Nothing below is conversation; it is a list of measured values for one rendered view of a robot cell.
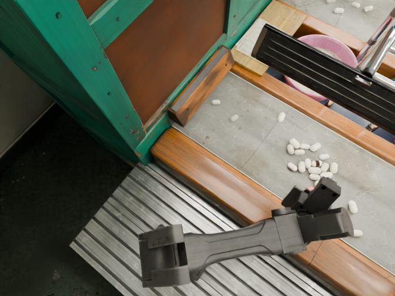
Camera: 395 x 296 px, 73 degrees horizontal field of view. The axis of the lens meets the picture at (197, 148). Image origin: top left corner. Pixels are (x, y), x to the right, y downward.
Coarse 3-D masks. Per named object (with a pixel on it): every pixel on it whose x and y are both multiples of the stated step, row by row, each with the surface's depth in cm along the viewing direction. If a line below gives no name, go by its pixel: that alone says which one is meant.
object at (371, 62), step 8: (384, 32) 61; (392, 32) 57; (384, 40) 56; (392, 40) 56; (376, 48) 64; (384, 48) 55; (368, 56) 68; (376, 56) 55; (384, 56) 55; (360, 64) 71; (368, 64) 55; (376, 64) 54; (368, 72) 54; (376, 72) 71; (360, 80) 54; (384, 80) 71; (392, 80) 70; (328, 104) 90; (368, 128) 88; (376, 128) 87
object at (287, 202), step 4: (292, 188) 66; (296, 188) 64; (292, 192) 65; (296, 192) 65; (288, 196) 66; (292, 196) 66; (284, 200) 67; (288, 200) 66; (292, 200) 66; (284, 204) 67; (288, 204) 67; (328, 208) 62; (308, 212) 60
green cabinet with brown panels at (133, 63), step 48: (0, 0) 35; (48, 0) 33; (96, 0) 41; (144, 0) 48; (192, 0) 63; (240, 0) 82; (0, 48) 82; (48, 48) 39; (96, 48) 45; (144, 48) 58; (192, 48) 77; (96, 96) 52; (144, 96) 69
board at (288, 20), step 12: (264, 12) 104; (276, 12) 104; (288, 12) 103; (300, 12) 103; (252, 24) 102; (276, 24) 102; (288, 24) 101; (300, 24) 101; (240, 60) 97; (252, 60) 96; (252, 72) 96; (264, 72) 95
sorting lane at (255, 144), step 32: (224, 96) 96; (256, 96) 96; (192, 128) 92; (224, 128) 92; (256, 128) 92; (288, 128) 91; (320, 128) 91; (224, 160) 88; (256, 160) 88; (288, 160) 87; (320, 160) 87; (352, 160) 87; (288, 192) 84; (352, 192) 83; (384, 192) 83; (384, 224) 80; (384, 256) 77
